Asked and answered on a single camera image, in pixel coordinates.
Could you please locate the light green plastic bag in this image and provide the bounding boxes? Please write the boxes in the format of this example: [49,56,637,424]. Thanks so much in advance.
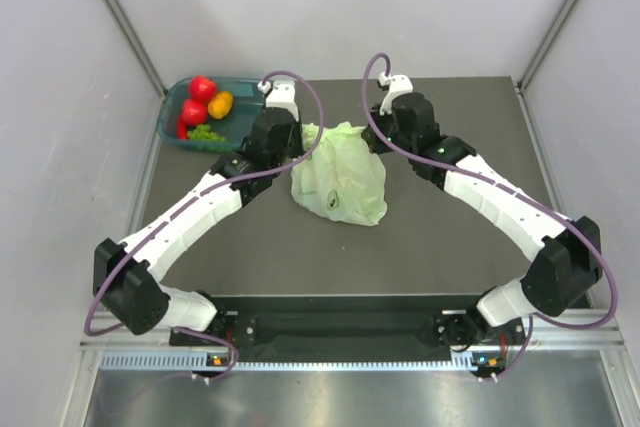
[291,122,387,227]

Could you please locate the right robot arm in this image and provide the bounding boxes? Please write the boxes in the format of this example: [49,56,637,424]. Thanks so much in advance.
[361,93,603,344]

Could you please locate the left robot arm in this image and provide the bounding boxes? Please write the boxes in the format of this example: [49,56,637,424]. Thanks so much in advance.
[93,108,305,344]

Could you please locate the orange fake fruit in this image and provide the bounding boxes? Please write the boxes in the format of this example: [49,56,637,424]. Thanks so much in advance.
[207,91,234,120]

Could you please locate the green fake grapes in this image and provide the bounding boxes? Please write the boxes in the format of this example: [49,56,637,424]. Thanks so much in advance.
[187,124,227,142]

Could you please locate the upper red fake apple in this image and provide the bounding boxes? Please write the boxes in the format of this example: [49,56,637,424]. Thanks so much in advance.
[188,75,218,104]

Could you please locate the red fake chili pepper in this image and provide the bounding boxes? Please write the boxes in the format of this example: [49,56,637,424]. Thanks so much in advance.
[176,118,188,140]

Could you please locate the teal plastic basket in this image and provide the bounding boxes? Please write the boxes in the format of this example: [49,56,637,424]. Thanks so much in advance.
[156,76,264,153]

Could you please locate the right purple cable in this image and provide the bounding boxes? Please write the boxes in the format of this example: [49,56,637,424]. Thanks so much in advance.
[361,52,619,381]

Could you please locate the purple cable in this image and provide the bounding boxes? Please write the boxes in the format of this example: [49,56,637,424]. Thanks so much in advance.
[361,52,619,381]
[83,70,326,381]

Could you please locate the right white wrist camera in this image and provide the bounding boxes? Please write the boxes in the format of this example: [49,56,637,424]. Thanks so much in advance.
[378,72,414,115]

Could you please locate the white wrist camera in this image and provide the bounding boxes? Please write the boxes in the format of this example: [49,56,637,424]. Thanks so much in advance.
[378,72,414,115]
[257,80,300,121]

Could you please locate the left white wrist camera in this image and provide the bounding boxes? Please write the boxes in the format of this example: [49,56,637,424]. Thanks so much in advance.
[257,80,300,121]

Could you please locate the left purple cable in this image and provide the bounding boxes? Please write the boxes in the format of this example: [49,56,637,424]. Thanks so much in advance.
[83,70,326,381]

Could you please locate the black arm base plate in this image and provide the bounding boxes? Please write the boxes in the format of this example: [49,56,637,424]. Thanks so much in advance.
[203,311,524,347]

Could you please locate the grey slotted cable duct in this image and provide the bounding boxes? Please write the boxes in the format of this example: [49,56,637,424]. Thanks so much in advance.
[99,351,506,372]

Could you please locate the aluminium frame rail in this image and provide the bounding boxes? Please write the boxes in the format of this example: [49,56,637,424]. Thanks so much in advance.
[81,316,625,350]

